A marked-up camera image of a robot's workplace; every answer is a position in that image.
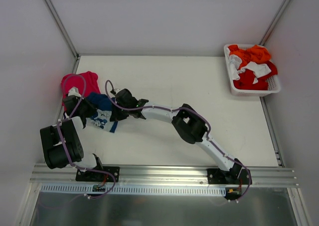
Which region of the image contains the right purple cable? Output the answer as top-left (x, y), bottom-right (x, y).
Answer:
top-left (104, 79), bottom-right (252, 204)

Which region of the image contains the white t-shirt in basket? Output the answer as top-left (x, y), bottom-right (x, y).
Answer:
top-left (229, 55), bottom-right (271, 84)

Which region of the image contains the aluminium mounting rail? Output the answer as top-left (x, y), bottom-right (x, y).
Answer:
top-left (30, 164), bottom-right (300, 188)

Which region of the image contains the pink t-shirt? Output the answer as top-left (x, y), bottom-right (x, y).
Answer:
top-left (60, 71), bottom-right (100, 99)

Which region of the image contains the purple cable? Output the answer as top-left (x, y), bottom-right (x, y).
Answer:
top-left (104, 79), bottom-right (252, 204)
top-left (56, 73), bottom-right (117, 200)

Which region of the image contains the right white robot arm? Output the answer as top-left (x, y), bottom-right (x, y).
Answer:
top-left (111, 89), bottom-right (243, 184)

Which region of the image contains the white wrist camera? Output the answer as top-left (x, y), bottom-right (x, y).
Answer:
top-left (67, 87), bottom-right (81, 97)
top-left (110, 88), bottom-right (121, 95)

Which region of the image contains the white plastic basket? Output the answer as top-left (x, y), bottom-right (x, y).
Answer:
top-left (224, 44), bottom-right (281, 97)

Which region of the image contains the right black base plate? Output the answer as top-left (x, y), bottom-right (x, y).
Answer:
top-left (206, 168), bottom-right (252, 185)

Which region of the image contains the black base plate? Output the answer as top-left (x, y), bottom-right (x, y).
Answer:
top-left (75, 166), bottom-right (120, 183)
top-left (206, 168), bottom-right (252, 185)

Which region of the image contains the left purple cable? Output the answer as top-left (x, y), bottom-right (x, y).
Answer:
top-left (56, 73), bottom-right (117, 200)

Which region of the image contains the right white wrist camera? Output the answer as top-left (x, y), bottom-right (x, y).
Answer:
top-left (110, 88), bottom-right (121, 95)

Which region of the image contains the aluminium corner post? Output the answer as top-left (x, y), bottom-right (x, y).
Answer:
top-left (259, 0), bottom-right (293, 45)
top-left (43, 0), bottom-right (79, 59)

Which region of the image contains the right aluminium corner post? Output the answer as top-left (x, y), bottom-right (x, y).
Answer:
top-left (259, 0), bottom-right (293, 45)

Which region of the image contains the navy blue t-shirt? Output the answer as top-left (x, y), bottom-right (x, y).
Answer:
top-left (86, 92), bottom-right (118, 133)

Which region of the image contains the orange t-shirt in basket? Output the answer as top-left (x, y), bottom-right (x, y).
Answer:
top-left (228, 44), bottom-right (271, 69)

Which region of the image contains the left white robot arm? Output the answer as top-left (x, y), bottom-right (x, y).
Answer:
top-left (40, 95), bottom-right (104, 181)

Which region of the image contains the left aluminium corner post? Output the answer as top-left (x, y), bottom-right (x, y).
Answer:
top-left (43, 0), bottom-right (79, 59)

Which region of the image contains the white slotted cable duct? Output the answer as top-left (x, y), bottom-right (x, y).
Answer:
top-left (40, 184), bottom-right (226, 197)

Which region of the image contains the red t-shirt in basket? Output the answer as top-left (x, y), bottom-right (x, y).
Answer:
top-left (232, 61), bottom-right (278, 91)

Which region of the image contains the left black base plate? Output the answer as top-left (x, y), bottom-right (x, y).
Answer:
top-left (75, 166), bottom-right (120, 183)

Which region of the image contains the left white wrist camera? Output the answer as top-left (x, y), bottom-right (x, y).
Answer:
top-left (67, 87), bottom-right (81, 97)

